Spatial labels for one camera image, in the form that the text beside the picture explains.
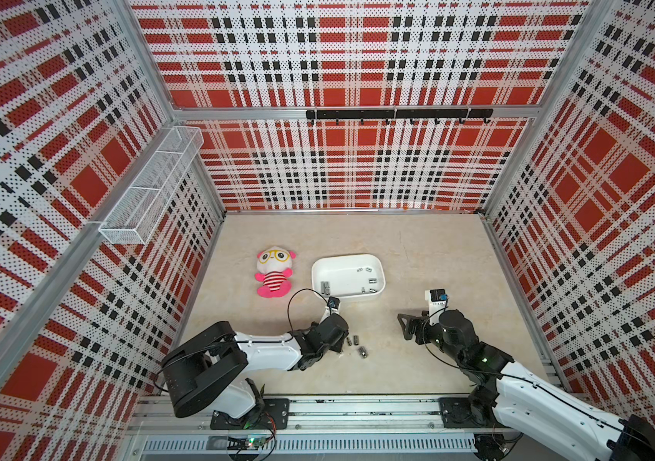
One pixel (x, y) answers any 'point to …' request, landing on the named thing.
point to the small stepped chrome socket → (350, 342)
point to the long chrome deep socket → (325, 287)
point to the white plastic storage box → (349, 277)
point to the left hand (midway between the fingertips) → (339, 326)
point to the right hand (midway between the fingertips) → (414, 313)
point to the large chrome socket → (363, 351)
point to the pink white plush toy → (274, 266)
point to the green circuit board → (244, 443)
